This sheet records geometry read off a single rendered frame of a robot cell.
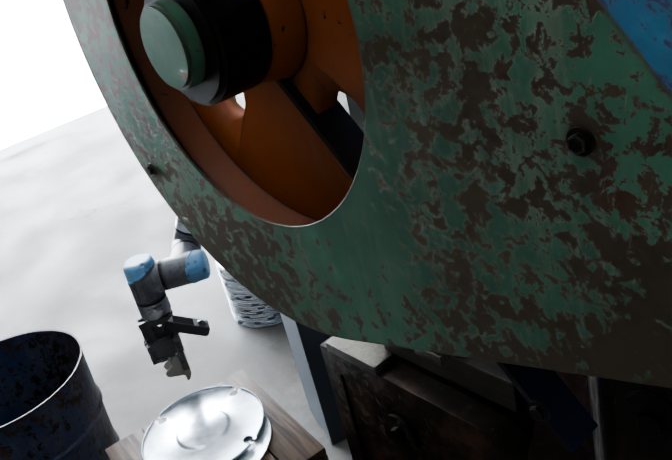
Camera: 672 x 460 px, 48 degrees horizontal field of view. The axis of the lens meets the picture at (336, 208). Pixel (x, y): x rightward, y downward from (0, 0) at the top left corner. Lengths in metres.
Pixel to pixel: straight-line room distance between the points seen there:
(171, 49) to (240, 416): 1.15
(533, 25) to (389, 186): 0.25
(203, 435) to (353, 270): 1.02
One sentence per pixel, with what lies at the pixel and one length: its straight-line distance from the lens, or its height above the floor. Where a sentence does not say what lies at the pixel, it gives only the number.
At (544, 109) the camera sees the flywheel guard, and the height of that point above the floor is 1.28.
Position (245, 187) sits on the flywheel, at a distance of 1.10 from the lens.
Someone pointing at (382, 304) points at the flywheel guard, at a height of 1.02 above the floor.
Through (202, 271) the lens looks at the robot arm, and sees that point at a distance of 1.79.
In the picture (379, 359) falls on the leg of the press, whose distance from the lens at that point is 1.39.
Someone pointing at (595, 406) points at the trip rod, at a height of 0.80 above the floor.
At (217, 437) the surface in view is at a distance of 1.79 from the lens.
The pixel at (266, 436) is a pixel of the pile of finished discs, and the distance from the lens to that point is 1.76.
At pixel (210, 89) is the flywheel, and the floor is 1.28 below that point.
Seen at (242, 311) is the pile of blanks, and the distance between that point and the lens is 2.77.
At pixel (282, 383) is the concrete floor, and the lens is 2.47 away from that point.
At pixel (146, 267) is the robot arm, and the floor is 0.72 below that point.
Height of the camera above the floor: 1.49
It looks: 25 degrees down
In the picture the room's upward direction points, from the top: 14 degrees counter-clockwise
